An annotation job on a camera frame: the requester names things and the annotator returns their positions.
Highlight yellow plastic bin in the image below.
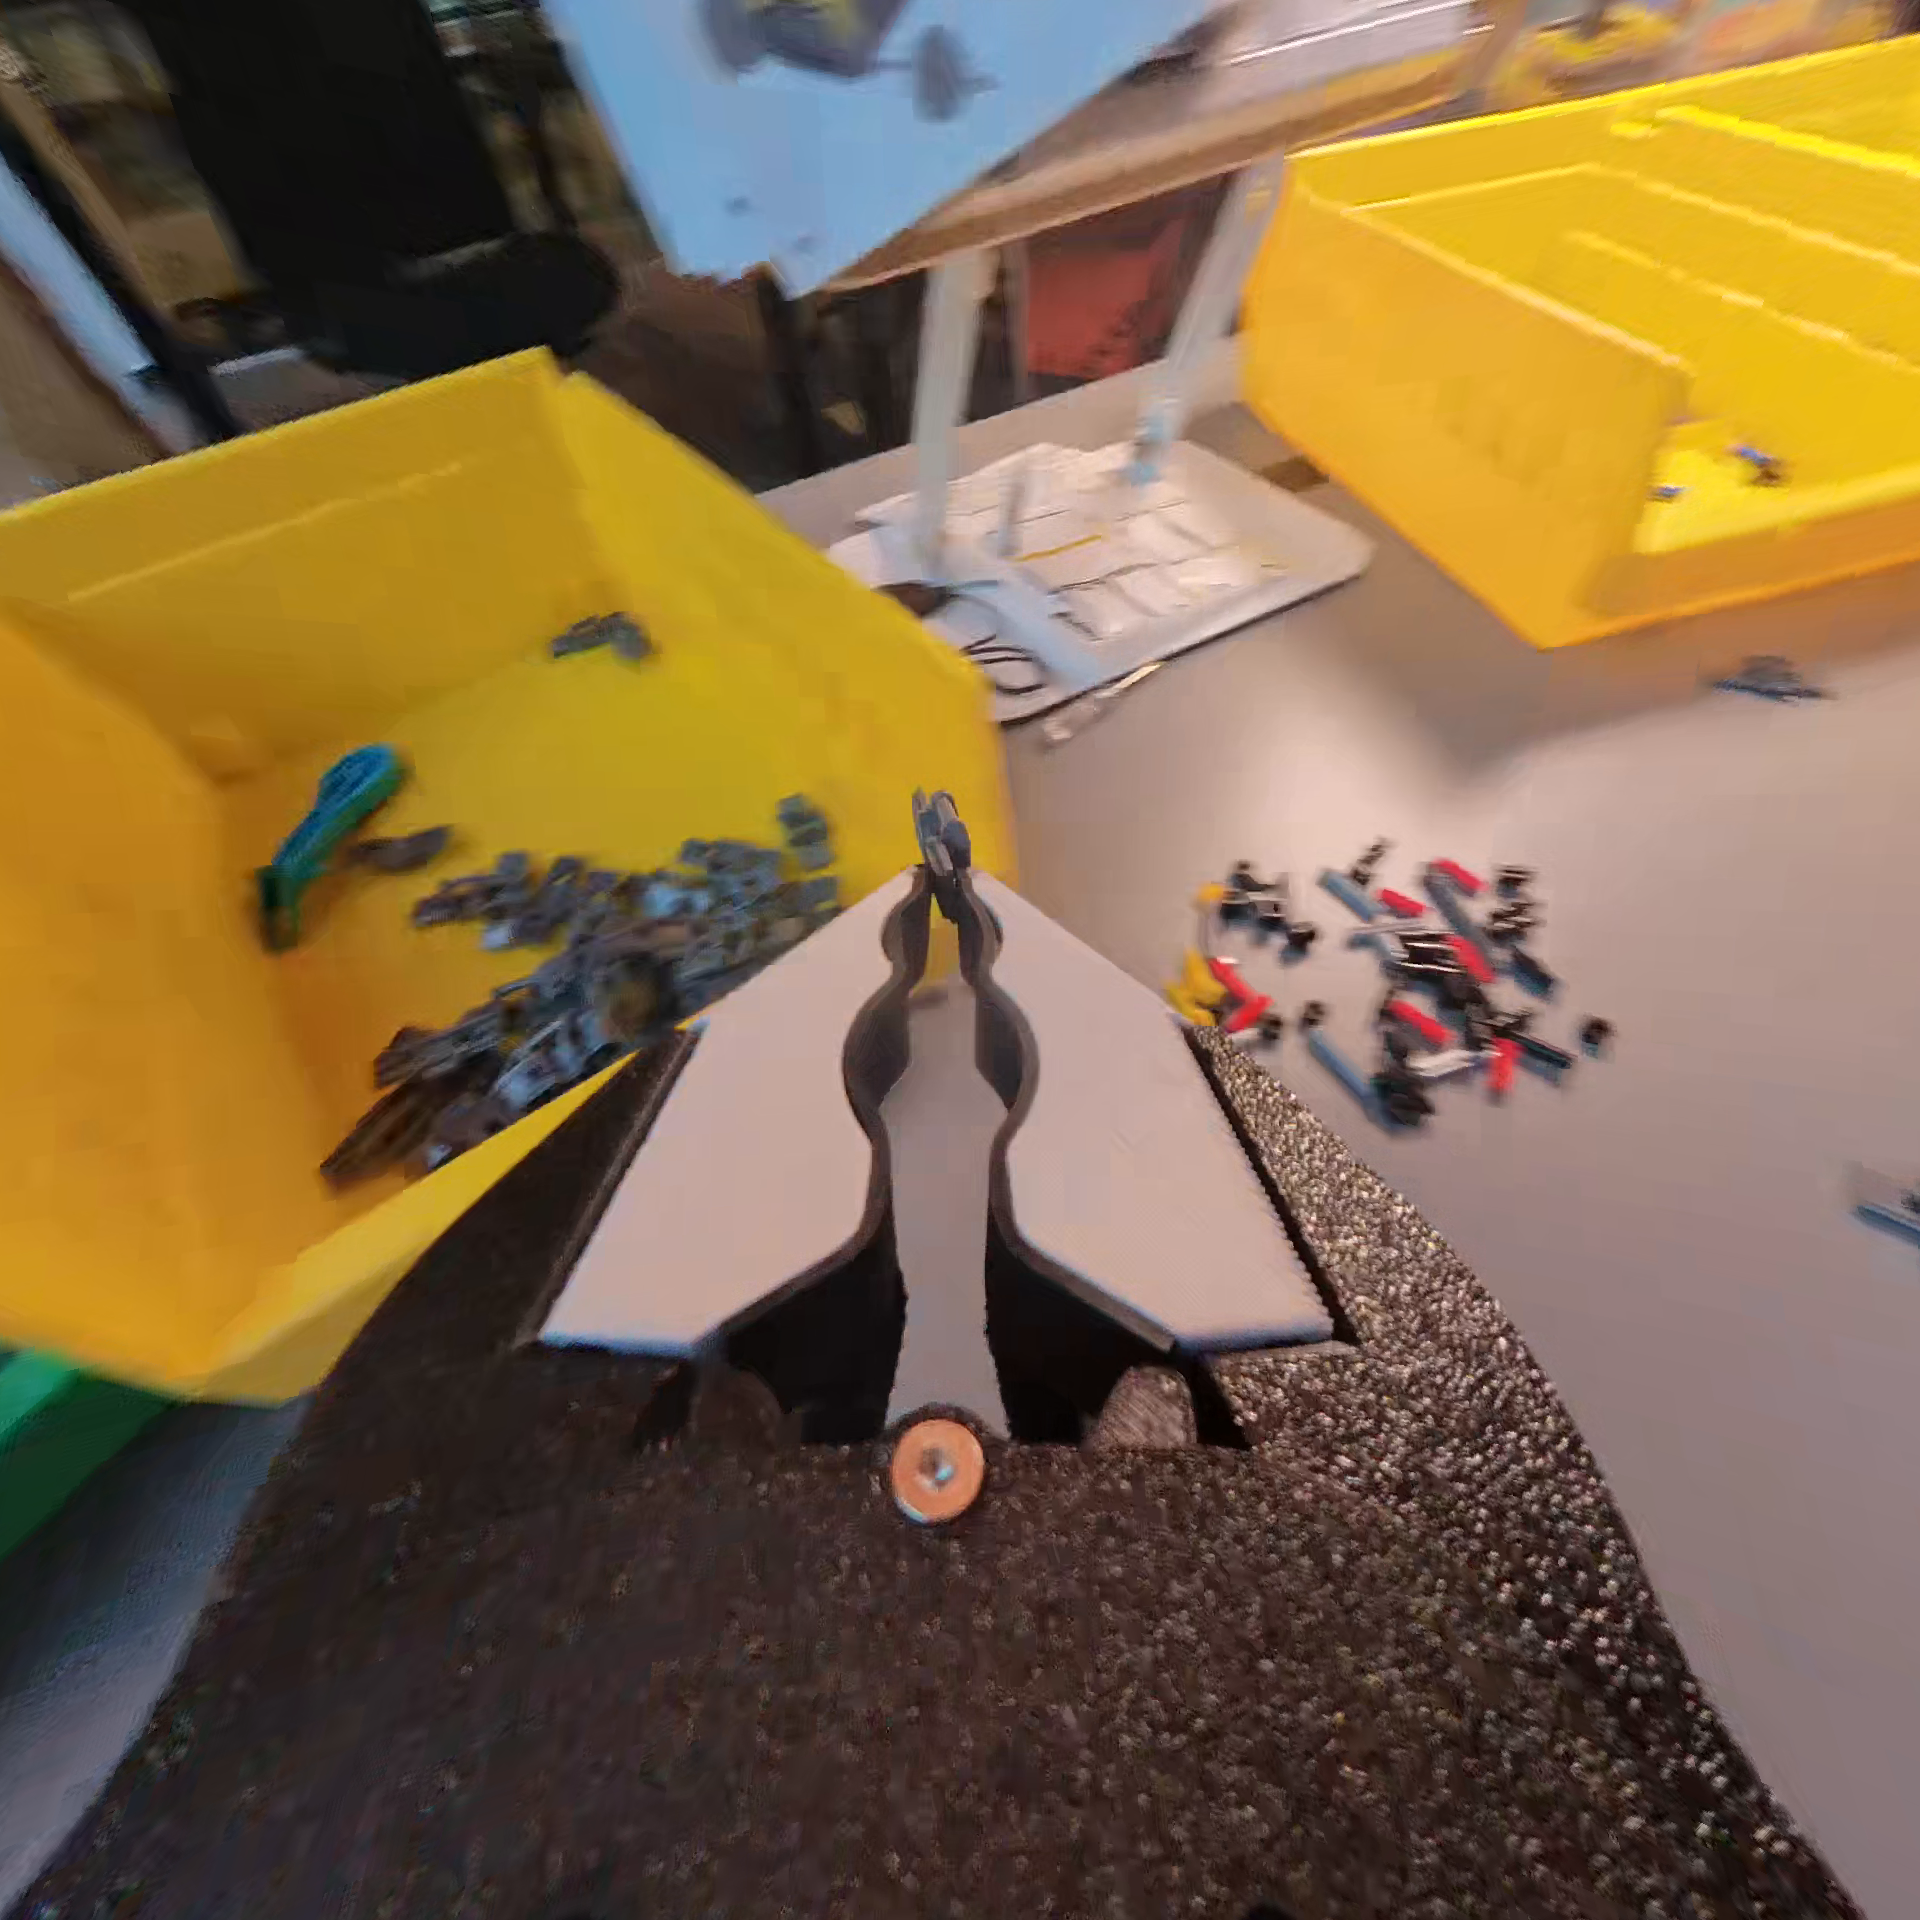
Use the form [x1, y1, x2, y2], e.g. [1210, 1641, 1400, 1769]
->
[0, 347, 1018, 1407]

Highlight black office chair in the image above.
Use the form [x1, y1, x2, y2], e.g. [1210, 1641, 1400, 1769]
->
[135, 0, 627, 379]

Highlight small blue toy pieces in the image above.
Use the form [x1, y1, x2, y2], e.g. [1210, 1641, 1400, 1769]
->
[1647, 442, 1789, 507]

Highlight toy instruction booklet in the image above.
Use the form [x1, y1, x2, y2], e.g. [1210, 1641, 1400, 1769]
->
[544, 0, 1249, 296]

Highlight black cable with adapter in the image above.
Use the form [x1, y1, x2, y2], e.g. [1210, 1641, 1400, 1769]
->
[880, 576, 1055, 701]

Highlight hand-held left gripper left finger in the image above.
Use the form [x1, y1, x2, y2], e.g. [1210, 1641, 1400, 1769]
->
[535, 867, 935, 1446]

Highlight teal brick separator tool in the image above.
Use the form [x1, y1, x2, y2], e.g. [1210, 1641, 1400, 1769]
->
[251, 745, 407, 951]

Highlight pile of grey track links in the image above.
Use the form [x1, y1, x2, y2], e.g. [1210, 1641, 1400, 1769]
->
[318, 610, 844, 1190]

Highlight yellow divided parts bin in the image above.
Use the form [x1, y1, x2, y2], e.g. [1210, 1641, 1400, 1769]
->
[1241, 38, 1920, 653]

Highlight grey toy track link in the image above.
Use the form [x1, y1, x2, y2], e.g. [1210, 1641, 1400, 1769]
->
[911, 788, 976, 925]

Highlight pile of small toy pins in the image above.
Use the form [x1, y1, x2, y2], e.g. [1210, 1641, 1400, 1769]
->
[1167, 838, 1616, 1129]

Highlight white book stand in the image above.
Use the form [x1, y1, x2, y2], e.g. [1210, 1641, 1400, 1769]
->
[821, 0, 1482, 725]

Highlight grey desk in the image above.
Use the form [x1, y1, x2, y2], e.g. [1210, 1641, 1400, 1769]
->
[0, 336, 1920, 1920]

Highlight green crate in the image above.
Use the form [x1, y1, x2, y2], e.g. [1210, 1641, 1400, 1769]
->
[0, 1341, 177, 1563]

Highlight sticker sheet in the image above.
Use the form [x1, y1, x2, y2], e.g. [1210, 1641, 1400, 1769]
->
[857, 442, 1295, 651]

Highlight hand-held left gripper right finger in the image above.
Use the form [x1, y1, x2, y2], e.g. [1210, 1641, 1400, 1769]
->
[956, 876, 1338, 1446]

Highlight orange container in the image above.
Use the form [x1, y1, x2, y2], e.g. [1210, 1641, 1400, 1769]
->
[1025, 223, 1205, 388]

